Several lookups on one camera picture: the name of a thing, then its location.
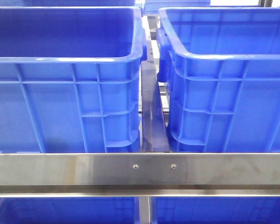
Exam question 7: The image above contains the blue crate lower right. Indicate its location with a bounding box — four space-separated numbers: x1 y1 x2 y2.
152 197 280 224

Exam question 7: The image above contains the steel centre divider bar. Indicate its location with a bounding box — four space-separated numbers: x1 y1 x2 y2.
141 60 170 153

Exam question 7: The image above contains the large blue crate right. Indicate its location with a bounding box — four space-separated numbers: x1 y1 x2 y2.
157 7 280 153

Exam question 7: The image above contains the blue crate lower left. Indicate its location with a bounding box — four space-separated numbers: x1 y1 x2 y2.
0 197 140 224

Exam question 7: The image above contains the steel lower vertical post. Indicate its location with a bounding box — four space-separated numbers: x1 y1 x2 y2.
139 196 152 224

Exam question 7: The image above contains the blue crate rear left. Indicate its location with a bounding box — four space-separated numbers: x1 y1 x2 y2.
0 0 142 7

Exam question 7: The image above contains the large blue crate left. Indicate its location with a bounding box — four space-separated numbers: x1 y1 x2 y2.
0 7 146 154

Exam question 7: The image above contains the large blue crate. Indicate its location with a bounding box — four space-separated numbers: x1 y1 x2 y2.
157 7 280 153
0 7 146 154

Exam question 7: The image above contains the blue crate rear right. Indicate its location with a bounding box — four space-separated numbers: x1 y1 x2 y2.
144 0 211 15

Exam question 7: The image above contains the stainless steel front rail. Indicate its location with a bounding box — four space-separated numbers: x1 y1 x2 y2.
0 153 280 197

